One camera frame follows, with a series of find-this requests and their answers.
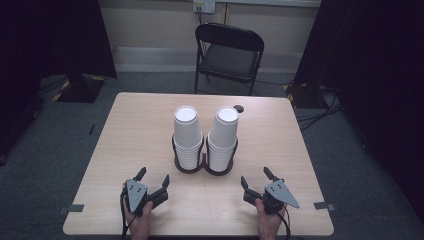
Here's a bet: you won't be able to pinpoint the black double cup holder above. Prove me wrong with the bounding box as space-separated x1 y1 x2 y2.
171 133 240 177

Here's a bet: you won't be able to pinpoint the black floor cables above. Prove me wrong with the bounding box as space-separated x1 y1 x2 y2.
295 85 344 132

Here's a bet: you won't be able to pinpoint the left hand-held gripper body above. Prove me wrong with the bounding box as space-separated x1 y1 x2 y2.
120 178 170 218

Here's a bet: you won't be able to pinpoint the person's right hand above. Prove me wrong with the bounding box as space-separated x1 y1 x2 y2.
255 197 287 240

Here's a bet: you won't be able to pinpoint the black stand base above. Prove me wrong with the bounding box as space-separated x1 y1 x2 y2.
52 73 107 104
283 81 322 110

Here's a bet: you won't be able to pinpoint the grey tape piece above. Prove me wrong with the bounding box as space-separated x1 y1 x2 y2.
57 203 85 216
313 201 338 213

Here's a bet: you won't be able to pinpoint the stack of white paper cups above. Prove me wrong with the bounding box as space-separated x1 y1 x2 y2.
172 105 205 172
206 105 240 173

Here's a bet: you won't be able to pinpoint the black folding chair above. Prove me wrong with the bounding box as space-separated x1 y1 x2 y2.
193 22 266 97

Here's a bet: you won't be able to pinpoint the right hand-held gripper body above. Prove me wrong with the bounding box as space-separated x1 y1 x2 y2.
242 179 301 215

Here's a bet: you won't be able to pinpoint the black curtain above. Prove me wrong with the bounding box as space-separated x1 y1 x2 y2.
0 0 118 158
293 0 424 214

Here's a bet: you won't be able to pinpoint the person's left hand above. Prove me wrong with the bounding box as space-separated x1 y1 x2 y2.
122 195 155 240

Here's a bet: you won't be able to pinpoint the white wall outlet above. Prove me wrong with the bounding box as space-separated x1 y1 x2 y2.
192 0 217 15

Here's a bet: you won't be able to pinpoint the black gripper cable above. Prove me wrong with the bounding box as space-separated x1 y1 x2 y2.
119 188 138 240
274 205 292 240

